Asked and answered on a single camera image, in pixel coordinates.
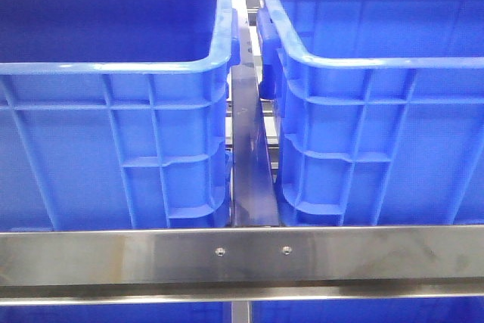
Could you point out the blue bin with buttons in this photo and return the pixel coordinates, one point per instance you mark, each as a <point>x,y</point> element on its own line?
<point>379,106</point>

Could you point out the steel shelf divider bar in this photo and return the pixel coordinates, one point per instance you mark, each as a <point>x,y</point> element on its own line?
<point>254,201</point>

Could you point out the blue empty bin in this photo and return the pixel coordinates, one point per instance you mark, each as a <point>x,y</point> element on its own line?
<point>113,113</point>

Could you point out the blue bin lower left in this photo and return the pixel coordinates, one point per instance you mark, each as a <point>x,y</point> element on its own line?
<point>154,312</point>

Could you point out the blue bin lower right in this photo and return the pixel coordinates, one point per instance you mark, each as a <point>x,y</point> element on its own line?
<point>453,309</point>

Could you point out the steel front shelf rail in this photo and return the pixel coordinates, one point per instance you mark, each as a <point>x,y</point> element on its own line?
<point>221,264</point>

